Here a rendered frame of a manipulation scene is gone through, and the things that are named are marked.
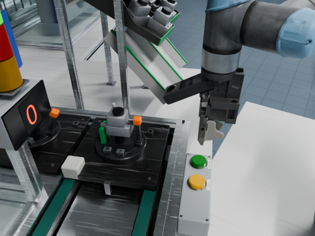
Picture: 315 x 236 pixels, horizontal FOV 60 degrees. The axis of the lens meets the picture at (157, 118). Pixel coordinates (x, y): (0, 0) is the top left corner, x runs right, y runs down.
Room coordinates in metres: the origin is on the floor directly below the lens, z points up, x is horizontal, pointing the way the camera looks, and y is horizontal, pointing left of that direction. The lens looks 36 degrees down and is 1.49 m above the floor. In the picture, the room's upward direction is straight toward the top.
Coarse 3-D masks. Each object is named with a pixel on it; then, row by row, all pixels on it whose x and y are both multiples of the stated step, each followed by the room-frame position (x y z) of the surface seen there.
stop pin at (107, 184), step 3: (105, 180) 0.45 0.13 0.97; (105, 183) 0.44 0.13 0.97; (108, 183) 0.44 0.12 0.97; (105, 186) 0.43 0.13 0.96; (108, 186) 0.43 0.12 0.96; (105, 189) 0.44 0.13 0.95; (108, 189) 0.43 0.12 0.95; (111, 189) 0.44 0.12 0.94; (105, 192) 0.44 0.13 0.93; (108, 192) 0.43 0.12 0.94; (111, 192) 0.44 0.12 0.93
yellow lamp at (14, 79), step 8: (0, 64) 0.38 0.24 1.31; (8, 64) 0.39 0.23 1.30; (16, 64) 0.40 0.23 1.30; (0, 72) 0.38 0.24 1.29; (8, 72) 0.38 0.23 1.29; (16, 72) 0.39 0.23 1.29; (0, 80) 0.37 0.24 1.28; (8, 80) 0.38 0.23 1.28; (16, 80) 0.39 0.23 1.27; (0, 88) 0.37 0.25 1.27; (8, 88) 0.38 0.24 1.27
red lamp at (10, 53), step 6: (0, 24) 0.40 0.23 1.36; (0, 30) 0.39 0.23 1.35; (6, 30) 0.41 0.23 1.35; (0, 36) 0.39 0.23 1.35; (6, 36) 0.40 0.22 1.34; (0, 42) 0.39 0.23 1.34; (6, 42) 0.39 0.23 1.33; (0, 48) 0.38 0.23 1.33; (6, 48) 0.39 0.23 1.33; (0, 54) 0.38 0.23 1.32; (6, 54) 0.39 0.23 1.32; (12, 54) 0.40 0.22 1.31; (0, 60) 0.38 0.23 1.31
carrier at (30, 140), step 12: (48, 120) 0.66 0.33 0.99; (60, 120) 0.69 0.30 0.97; (72, 120) 0.69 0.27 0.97; (84, 120) 0.68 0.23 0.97; (36, 132) 0.60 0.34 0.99; (48, 132) 0.59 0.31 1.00; (60, 132) 0.61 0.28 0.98; (72, 132) 0.63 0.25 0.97; (84, 132) 0.65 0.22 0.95; (36, 144) 0.55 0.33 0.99; (48, 144) 0.56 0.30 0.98; (60, 144) 0.57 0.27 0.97; (72, 144) 0.57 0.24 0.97; (36, 156) 0.52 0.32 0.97; (48, 156) 0.52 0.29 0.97; (60, 156) 0.52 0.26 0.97; (48, 168) 0.48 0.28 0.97; (60, 168) 0.49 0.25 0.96
